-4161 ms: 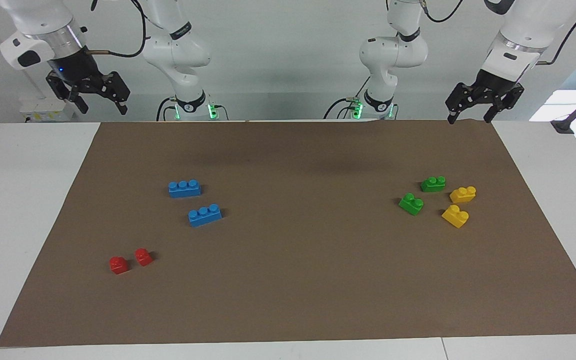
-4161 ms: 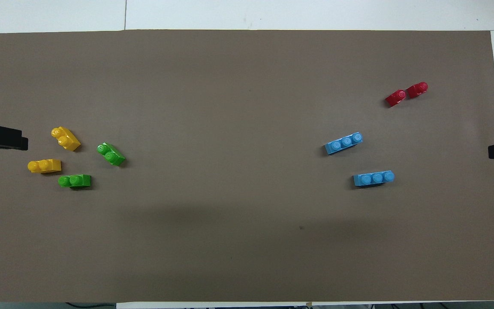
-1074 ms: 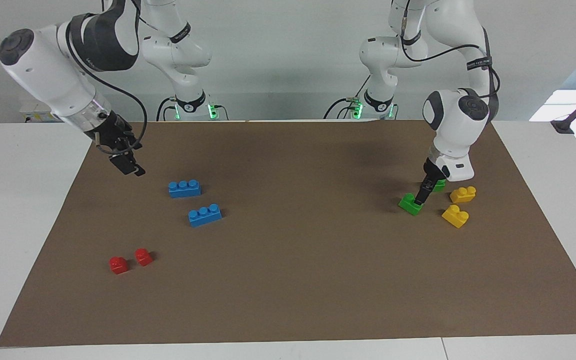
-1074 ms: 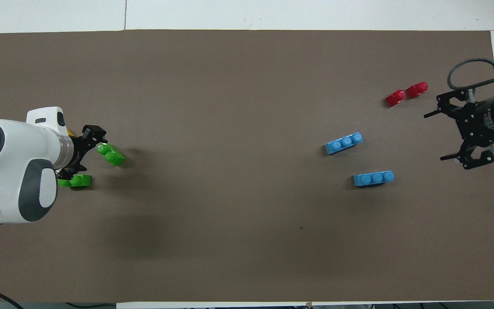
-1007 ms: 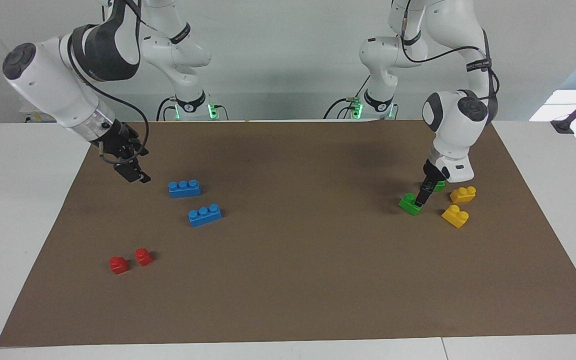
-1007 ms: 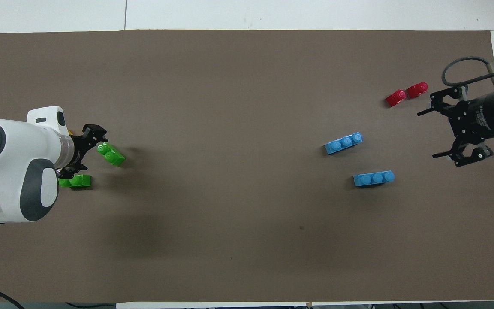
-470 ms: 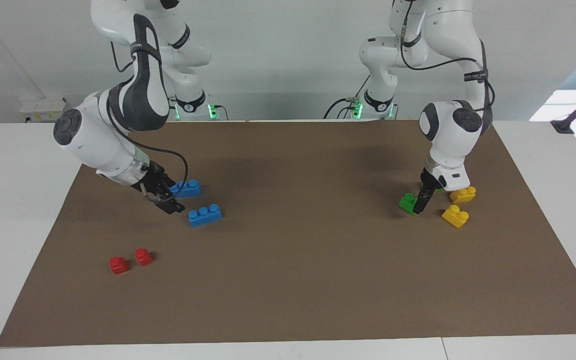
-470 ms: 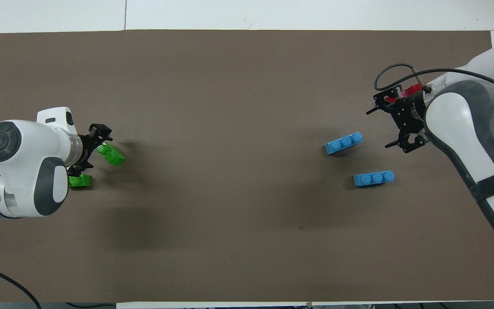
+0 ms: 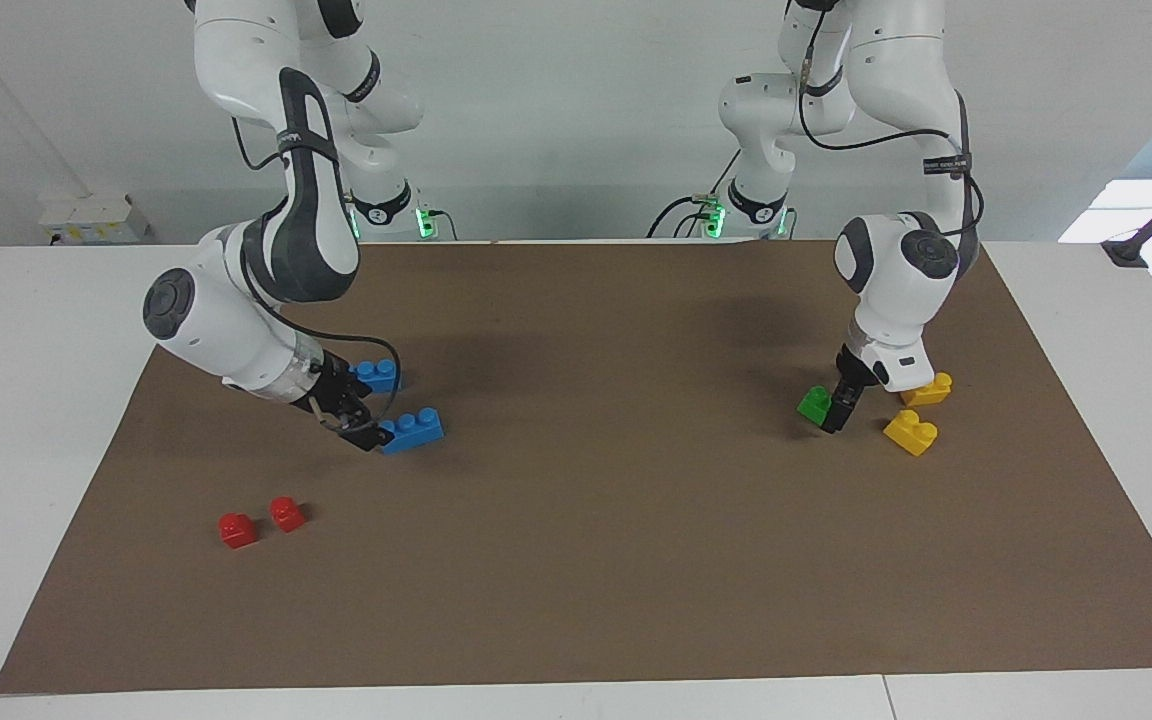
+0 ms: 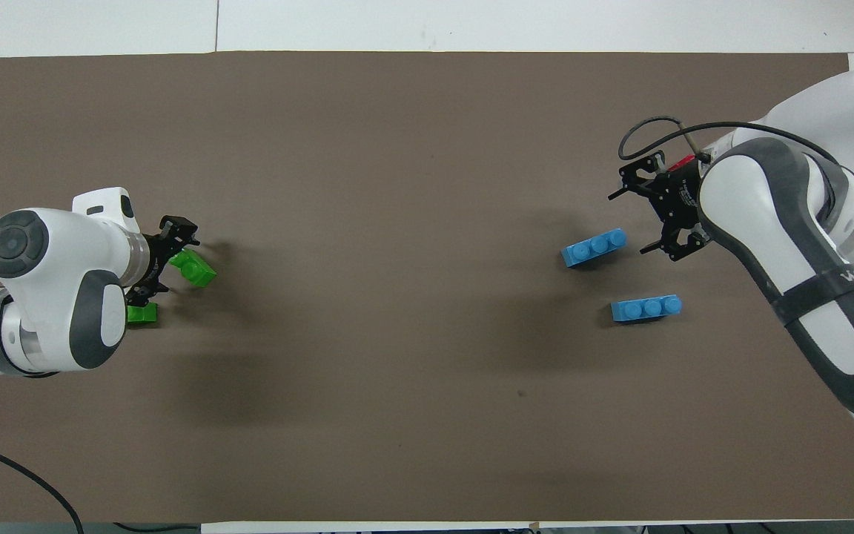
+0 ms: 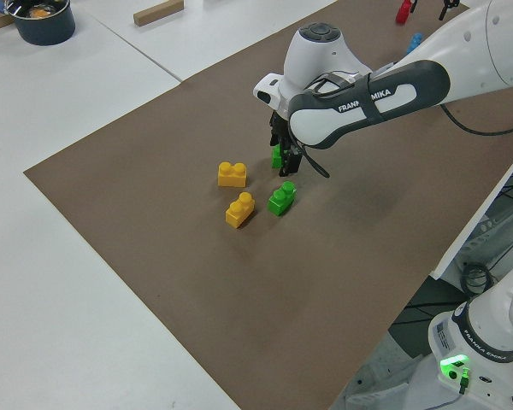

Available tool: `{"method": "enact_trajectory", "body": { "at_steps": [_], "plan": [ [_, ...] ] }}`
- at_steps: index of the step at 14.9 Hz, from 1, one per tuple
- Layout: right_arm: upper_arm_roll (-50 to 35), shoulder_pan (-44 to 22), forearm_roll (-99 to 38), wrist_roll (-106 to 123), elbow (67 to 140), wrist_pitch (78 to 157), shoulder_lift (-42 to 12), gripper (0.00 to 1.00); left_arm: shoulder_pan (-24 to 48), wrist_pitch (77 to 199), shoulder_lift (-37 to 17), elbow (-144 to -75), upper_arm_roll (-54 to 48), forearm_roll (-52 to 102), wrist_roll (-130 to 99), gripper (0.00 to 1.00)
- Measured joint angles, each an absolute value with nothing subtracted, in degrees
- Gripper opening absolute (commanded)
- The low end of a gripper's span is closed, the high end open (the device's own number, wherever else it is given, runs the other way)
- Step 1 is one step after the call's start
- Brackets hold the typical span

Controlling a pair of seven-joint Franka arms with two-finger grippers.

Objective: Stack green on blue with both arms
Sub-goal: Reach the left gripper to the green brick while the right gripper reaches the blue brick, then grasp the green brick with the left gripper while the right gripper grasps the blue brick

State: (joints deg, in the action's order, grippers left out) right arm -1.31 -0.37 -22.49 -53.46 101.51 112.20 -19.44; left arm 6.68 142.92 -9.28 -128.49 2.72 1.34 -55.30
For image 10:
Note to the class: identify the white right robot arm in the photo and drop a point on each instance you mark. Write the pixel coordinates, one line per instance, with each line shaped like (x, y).
(768, 222)

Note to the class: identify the brown table mat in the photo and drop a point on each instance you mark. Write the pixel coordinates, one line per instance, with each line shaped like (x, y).
(397, 356)

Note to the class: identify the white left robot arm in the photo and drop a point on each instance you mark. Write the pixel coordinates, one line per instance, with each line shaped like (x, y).
(49, 297)

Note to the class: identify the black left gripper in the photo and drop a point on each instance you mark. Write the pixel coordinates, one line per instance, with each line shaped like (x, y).
(159, 259)

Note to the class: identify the red one-stud toy brick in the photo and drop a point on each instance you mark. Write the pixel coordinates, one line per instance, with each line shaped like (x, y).
(683, 163)

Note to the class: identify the blue three-stud toy brick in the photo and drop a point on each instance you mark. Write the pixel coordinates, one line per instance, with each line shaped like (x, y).
(642, 309)
(590, 250)

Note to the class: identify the green two-stud toy brick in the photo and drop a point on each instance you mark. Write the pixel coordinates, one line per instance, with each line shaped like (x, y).
(144, 314)
(197, 271)

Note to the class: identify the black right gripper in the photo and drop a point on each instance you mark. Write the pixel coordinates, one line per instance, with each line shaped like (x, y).
(677, 196)

